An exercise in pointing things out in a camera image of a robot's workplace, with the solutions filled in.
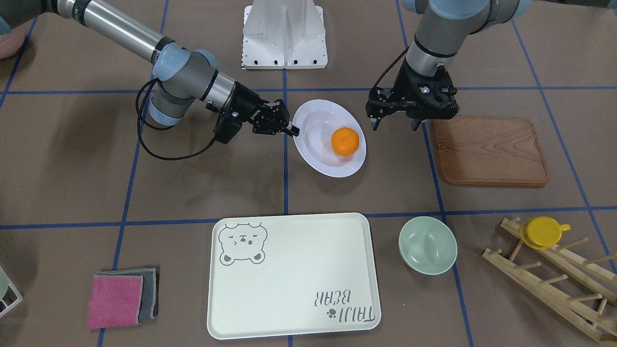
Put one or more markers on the grey folded cloth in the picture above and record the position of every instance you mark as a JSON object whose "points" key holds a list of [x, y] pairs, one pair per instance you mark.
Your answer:
{"points": [[149, 292]]}

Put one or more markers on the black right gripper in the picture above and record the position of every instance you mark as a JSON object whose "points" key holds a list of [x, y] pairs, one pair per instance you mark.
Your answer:
{"points": [[247, 104]]}

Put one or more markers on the pink bowl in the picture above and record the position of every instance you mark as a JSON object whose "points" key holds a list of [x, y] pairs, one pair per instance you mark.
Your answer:
{"points": [[12, 42]]}

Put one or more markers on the orange fruit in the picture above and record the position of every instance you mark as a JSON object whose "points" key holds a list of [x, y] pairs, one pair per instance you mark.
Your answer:
{"points": [[345, 141]]}

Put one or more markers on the pink folded cloth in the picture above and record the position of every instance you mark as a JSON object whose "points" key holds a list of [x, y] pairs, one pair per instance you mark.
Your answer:
{"points": [[115, 301]]}

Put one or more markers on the green tumbler cup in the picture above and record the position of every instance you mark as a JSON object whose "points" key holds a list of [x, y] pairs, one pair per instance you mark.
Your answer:
{"points": [[4, 283]]}

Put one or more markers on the green ceramic bowl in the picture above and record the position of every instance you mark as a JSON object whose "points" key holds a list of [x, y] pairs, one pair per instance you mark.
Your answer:
{"points": [[427, 245]]}

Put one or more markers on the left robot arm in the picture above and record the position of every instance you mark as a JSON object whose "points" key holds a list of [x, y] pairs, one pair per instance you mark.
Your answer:
{"points": [[446, 24]]}

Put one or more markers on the cream bear tray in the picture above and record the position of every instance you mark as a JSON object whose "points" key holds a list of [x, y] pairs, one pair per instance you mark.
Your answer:
{"points": [[292, 274]]}

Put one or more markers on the wooden cutting board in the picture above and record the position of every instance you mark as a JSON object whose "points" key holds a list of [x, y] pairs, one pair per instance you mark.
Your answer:
{"points": [[489, 151]]}

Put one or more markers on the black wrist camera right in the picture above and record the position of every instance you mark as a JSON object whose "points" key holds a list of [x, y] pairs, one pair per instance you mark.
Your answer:
{"points": [[228, 123]]}

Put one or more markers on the white round plate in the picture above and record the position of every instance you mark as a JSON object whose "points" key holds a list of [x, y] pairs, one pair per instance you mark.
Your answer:
{"points": [[318, 120]]}

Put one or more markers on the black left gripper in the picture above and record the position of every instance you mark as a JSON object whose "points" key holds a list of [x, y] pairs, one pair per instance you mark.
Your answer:
{"points": [[405, 87]]}

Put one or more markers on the white wire cup rack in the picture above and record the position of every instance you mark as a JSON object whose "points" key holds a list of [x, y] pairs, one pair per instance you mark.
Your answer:
{"points": [[11, 300]]}

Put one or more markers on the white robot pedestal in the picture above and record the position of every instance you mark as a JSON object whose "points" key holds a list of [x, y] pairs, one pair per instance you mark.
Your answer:
{"points": [[284, 34]]}

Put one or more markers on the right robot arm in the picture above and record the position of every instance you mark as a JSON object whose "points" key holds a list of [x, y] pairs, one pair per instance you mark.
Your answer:
{"points": [[181, 76]]}

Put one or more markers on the yellow mug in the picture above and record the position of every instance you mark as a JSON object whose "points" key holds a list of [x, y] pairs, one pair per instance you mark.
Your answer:
{"points": [[542, 232]]}

